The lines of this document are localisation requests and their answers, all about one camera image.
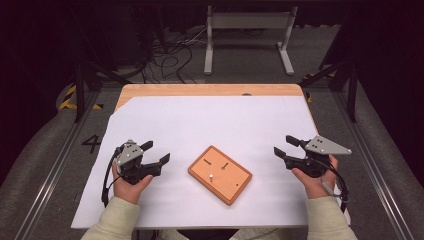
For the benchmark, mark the dark screw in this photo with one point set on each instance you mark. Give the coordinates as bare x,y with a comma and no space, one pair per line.
225,165
207,162

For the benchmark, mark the person's right hand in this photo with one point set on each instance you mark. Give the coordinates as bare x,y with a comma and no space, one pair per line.
315,186

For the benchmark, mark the metal floor rail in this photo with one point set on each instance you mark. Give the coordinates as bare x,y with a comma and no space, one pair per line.
56,173
373,173

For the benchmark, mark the black metal frame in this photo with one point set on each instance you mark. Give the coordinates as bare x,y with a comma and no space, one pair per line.
79,96
351,96

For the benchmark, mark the person's left hand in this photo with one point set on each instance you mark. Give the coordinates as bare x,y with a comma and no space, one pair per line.
126,190

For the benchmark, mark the wooden table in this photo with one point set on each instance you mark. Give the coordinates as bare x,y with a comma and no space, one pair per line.
200,90

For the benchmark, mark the grey metal stand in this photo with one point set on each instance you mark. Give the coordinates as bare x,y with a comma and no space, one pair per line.
250,20

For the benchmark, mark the silver upright screw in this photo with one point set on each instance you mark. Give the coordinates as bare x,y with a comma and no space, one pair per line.
211,177

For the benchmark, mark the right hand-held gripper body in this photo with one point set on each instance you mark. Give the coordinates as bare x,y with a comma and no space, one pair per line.
311,165

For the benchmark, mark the wooden board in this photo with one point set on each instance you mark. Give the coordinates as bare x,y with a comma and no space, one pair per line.
230,186

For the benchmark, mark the yellow black floor tape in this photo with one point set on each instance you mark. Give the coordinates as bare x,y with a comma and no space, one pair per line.
310,97
68,96

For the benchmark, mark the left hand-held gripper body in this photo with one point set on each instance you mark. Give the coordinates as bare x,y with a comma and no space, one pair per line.
133,170

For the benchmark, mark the white paper sheet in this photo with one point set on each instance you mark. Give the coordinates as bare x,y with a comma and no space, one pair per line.
200,126

